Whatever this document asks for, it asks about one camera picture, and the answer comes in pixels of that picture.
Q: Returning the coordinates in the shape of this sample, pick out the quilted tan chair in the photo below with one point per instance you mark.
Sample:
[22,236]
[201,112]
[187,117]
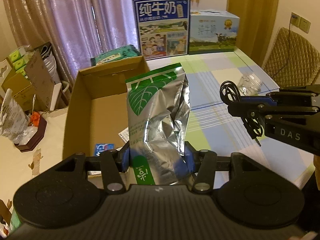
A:
[293,60]

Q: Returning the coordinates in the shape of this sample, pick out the clear plastic packaged rack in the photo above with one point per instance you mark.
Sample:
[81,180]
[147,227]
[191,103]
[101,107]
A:
[249,85]

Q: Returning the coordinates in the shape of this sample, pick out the brown cardboard box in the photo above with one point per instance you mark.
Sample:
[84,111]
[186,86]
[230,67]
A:
[97,111]

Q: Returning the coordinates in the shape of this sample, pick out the light blue milk box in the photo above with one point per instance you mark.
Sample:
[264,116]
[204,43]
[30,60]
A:
[212,31]

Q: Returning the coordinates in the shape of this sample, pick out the green flat box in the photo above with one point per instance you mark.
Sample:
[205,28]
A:
[115,55]

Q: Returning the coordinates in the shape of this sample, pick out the wall power socket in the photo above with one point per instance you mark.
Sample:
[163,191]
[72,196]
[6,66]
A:
[295,19]

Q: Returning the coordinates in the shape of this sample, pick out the silver green foil bag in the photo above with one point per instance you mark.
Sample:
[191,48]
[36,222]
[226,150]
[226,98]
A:
[158,109]

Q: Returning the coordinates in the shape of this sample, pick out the dark hexagonal tray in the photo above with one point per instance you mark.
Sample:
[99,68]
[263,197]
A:
[35,139]

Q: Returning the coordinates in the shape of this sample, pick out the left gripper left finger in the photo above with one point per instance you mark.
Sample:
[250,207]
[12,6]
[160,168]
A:
[112,163]

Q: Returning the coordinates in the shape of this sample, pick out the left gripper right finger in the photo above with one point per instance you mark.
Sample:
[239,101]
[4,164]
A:
[202,165]

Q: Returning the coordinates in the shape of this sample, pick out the small brown cardboard boxes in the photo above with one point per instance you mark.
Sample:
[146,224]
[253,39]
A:
[35,90]

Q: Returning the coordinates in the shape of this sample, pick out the dark blue milk carton box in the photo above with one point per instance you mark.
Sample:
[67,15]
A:
[162,27]

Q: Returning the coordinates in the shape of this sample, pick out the green tissue packs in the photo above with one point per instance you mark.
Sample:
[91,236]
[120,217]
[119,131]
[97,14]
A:
[20,57]

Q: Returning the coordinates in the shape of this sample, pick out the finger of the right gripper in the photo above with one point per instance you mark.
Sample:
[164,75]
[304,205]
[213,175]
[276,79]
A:
[252,110]
[289,96]

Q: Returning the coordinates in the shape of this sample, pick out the purple sheer curtain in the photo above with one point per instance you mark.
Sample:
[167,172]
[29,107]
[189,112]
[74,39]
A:
[77,29]

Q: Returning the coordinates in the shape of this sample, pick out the yellow brown curtain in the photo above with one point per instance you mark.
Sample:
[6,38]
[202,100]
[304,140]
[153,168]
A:
[257,18]

